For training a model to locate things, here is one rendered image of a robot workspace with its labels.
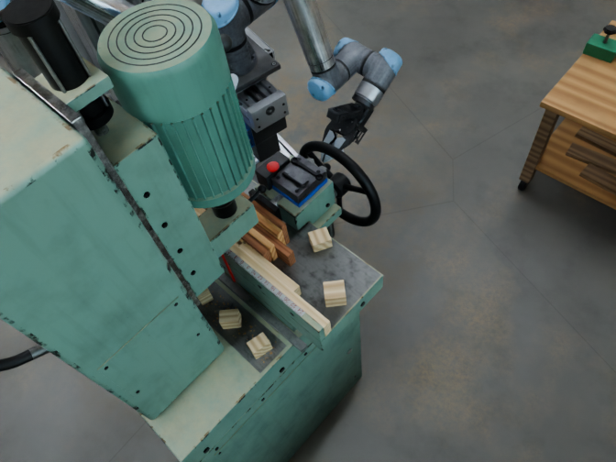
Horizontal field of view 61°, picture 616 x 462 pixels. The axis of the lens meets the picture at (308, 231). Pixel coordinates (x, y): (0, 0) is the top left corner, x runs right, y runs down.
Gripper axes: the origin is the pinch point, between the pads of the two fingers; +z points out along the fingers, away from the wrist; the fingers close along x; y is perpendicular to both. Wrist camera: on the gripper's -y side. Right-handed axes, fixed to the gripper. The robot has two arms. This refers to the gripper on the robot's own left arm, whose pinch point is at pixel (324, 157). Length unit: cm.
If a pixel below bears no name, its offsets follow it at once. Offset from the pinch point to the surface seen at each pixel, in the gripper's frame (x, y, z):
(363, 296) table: -41, -25, 21
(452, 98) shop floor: 24, 127, -61
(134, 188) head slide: -18, -78, 19
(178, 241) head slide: -18, -62, 27
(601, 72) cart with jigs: -38, 78, -82
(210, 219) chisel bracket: -10, -46, 24
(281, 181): -10.7, -30.5, 10.2
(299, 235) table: -18.7, -24.0, 18.9
